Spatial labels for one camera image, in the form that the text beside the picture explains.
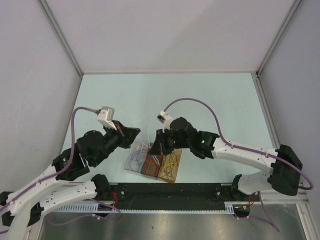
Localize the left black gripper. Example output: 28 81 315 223
93 119 141 166

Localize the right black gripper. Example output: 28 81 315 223
148 128 191 157

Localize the white thin cable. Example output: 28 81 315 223
132 119 163 171

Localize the blue thin cable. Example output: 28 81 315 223
128 148 148 171

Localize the yellow thin cable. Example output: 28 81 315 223
161 152 181 173

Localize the pink thin cable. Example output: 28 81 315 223
129 144 148 171

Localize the orange thin cable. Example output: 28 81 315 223
144 154 162 176

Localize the brown thin cable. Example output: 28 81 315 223
159 153 181 180

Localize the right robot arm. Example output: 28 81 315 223
148 117 303 201

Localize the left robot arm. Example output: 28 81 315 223
0 120 141 227

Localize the clear plastic bin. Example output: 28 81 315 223
124 141 149 173

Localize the amber plastic bin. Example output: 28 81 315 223
158 149 183 184

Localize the dark grey plastic bin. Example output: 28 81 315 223
140 147 164 178

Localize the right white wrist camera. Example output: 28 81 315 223
156 111 174 132

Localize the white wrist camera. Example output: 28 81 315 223
97 106 117 130
156 111 174 132

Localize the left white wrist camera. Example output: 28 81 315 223
97 106 117 130

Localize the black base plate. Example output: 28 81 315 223
96 183 250 211

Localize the white slotted cable duct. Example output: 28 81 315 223
49 201 237 215

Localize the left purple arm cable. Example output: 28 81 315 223
0 106 122 230

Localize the aluminium frame rail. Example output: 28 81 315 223
260 189 309 204

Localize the left aluminium corner post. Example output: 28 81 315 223
37 0 84 78

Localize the aluminium corner post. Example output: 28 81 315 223
255 0 304 78
37 0 84 78

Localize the right aluminium corner post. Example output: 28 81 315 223
255 0 304 78

